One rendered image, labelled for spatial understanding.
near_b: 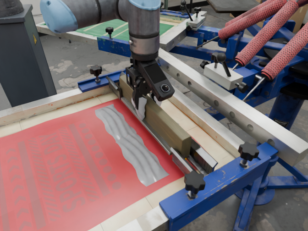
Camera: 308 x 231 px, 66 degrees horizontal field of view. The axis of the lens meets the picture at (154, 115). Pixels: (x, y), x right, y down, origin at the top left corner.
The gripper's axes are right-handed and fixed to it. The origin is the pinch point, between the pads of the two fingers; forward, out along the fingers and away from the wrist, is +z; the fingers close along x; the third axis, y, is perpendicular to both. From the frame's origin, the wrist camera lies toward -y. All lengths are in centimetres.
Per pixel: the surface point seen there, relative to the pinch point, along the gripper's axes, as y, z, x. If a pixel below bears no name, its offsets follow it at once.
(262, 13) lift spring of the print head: 16, -16, -64
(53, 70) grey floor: 248, 101, -4
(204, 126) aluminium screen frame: -10.0, 3.3, -13.7
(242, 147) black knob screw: -26.7, -5.2, -8.9
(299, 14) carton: 170, 70, -386
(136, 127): 2.4, 5.3, 3.4
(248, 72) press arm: -1.2, -3.3, -40.7
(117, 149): -2.8, 5.3, 12.5
